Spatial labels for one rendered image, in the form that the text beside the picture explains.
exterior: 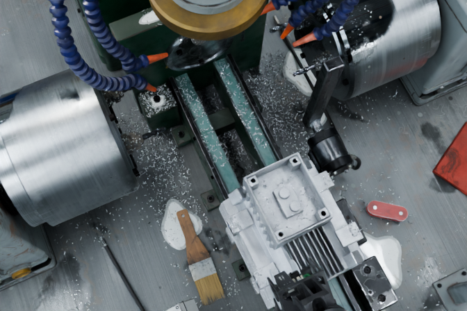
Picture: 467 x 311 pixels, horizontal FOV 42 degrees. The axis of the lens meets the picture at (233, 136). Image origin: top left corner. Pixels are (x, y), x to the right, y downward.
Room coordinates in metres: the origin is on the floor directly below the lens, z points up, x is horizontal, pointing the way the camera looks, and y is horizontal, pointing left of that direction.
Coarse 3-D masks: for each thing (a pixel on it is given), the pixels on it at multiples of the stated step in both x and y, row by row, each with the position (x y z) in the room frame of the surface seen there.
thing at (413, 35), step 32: (384, 0) 0.59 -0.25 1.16; (416, 0) 0.60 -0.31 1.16; (352, 32) 0.53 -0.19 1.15; (384, 32) 0.54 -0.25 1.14; (416, 32) 0.55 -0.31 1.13; (320, 64) 0.50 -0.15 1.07; (352, 64) 0.49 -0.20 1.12; (384, 64) 0.50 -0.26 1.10; (416, 64) 0.53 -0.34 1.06; (352, 96) 0.46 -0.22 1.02
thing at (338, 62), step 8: (336, 56) 0.43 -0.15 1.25; (328, 64) 0.42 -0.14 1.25; (336, 64) 0.42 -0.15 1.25; (344, 64) 0.42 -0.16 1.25; (320, 72) 0.42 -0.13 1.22; (328, 72) 0.40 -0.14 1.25; (336, 72) 0.41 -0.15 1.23; (320, 80) 0.41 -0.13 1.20; (328, 80) 0.41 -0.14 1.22; (336, 80) 0.42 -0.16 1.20; (320, 88) 0.41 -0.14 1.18; (328, 88) 0.41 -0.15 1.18; (312, 96) 0.42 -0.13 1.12; (320, 96) 0.41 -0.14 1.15; (328, 96) 0.41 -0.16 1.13; (312, 104) 0.41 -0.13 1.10; (320, 104) 0.41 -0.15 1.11; (304, 112) 0.42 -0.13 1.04; (312, 112) 0.40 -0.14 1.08; (320, 112) 0.41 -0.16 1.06; (304, 120) 0.41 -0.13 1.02; (312, 120) 0.41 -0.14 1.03; (320, 120) 0.42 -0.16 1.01
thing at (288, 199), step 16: (288, 160) 0.29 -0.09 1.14; (256, 176) 0.27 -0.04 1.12; (272, 176) 0.27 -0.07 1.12; (288, 176) 0.27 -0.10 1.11; (304, 176) 0.27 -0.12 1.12; (256, 192) 0.24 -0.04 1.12; (272, 192) 0.24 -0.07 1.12; (288, 192) 0.24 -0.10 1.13; (256, 208) 0.21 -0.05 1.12; (272, 208) 0.22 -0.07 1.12; (288, 208) 0.22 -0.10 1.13; (304, 208) 0.22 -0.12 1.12; (320, 208) 0.22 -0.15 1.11; (272, 224) 0.19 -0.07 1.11; (288, 224) 0.19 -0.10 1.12; (304, 224) 0.19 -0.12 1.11; (320, 224) 0.19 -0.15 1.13; (272, 240) 0.16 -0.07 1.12; (288, 240) 0.17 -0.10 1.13
